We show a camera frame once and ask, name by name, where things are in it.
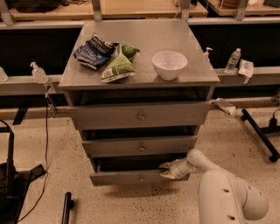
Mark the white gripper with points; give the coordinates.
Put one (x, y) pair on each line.
(176, 169)

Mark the grey bottom drawer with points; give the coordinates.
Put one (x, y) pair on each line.
(130, 170)

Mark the grey drawer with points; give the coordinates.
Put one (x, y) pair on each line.
(130, 170)
(139, 115)
(138, 146)

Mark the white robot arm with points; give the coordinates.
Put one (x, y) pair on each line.
(224, 198)

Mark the grey middle drawer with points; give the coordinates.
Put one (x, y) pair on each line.
(138, 146)

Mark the grey top drawer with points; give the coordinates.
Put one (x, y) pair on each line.
(139, 115)

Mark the grey three-drawer cabinet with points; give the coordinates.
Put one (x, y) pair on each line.
(84, 87)

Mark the white bowl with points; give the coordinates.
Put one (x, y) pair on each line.
(169, 64)

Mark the black bar on floor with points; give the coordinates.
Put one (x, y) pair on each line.
(68, 205)

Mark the green chip bag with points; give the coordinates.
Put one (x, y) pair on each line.
(122, 65)

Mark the black stand base right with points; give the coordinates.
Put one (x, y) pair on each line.
(262, 132)

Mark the small pump bottle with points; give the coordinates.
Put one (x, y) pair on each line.
(207, 53)

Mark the clear water bottle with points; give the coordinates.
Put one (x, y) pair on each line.
(233, 60)

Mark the white paper packet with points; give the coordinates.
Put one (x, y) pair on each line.
(246, 69)

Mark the blue chip bag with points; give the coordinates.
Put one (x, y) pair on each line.
(95, 52)

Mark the black equipment stand left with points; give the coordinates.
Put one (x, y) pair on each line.
(14, 184)

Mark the clear sanitizer bottle left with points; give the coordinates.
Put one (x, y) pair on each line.
(38, 73)

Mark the crumpled packet on rail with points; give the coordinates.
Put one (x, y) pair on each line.
(224, 105)

